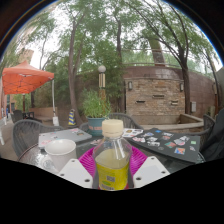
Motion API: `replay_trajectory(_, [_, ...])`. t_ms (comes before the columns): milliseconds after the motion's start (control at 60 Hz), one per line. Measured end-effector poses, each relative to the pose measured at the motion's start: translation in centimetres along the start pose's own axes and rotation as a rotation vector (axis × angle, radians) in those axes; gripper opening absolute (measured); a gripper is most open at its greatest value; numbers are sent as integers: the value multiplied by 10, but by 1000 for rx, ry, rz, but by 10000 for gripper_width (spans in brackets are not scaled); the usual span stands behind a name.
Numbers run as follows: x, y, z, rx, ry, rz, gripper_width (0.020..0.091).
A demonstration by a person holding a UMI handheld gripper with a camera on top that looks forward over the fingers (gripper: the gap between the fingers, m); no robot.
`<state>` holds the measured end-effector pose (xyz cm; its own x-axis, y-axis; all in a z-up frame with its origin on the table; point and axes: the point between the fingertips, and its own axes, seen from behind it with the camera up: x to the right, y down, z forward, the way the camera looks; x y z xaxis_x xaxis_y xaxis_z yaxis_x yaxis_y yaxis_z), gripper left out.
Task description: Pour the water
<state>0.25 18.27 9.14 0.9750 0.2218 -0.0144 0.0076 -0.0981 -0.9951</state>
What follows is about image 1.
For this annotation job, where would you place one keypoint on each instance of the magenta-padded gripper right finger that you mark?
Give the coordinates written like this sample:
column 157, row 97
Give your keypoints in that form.
column 150, row 170

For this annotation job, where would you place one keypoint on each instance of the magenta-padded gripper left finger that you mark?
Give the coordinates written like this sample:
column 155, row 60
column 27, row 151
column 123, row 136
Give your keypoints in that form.
column 75, row 171

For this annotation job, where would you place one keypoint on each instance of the clear bottle with yellow label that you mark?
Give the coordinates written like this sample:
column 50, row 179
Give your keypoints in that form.
column 111, row 160

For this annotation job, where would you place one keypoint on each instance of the white ceramic mug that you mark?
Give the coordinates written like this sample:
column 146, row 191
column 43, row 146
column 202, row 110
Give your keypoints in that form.
column 60, row 156

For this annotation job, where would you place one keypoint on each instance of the black laptop with stickers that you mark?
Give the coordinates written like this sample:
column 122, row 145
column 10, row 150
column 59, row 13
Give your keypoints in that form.
column 166, row 150

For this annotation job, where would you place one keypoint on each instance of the grey laptop with stickers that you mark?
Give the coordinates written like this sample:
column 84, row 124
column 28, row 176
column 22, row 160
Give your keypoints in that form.
column 63, row 136

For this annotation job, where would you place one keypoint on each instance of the white sticker sheet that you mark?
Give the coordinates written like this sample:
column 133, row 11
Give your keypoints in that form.
column 131, row 132

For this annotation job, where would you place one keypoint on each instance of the blue yellow striped cone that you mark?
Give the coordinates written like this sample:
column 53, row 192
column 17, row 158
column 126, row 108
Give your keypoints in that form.
column 72, row 118

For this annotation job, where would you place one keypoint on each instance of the green plant in teal pot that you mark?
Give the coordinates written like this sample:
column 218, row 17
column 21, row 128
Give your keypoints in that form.
column 96, row 110

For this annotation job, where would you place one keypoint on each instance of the black jacket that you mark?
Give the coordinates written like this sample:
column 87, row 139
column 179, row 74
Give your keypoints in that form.
column 215, row 140

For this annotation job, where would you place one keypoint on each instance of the grey electrical box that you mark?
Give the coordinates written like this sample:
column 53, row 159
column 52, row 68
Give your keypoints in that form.
column 193, row 106

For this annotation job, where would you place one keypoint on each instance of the group of dark patio chairs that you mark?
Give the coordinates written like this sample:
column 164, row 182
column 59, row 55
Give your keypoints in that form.
column 21, row 116

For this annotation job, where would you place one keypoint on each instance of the orange canopy tent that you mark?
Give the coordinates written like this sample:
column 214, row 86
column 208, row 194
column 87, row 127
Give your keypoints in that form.
column 25, row 78

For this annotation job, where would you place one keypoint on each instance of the black wall lantern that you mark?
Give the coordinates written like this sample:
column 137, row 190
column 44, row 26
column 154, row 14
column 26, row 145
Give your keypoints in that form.
column 181, row 87
column 130, row 85

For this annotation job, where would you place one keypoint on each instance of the wooden lamp post with globe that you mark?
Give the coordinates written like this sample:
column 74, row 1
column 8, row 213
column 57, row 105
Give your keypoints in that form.
column 102, row 81

